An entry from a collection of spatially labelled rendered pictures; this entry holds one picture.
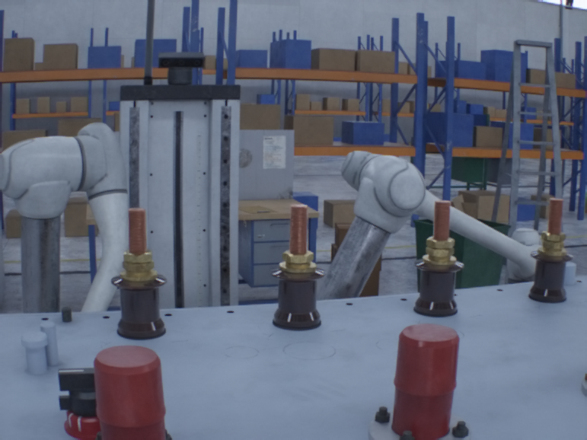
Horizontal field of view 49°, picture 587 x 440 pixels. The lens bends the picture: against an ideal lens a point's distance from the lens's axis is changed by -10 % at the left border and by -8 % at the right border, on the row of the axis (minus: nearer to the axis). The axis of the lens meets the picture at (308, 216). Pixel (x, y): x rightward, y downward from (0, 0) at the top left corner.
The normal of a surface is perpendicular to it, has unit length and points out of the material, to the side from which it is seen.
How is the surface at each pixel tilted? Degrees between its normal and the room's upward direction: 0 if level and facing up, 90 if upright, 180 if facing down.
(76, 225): 90
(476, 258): 94
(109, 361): 4
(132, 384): 89
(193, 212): 90
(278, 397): 0
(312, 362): 0
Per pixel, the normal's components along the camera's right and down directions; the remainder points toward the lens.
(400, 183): 0.32, 0.11
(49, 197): 0.60, 0.40
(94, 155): 0.73, -0.22
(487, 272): 0.57, 0.22
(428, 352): -0.23, 0.14
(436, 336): 0.04, -0.97
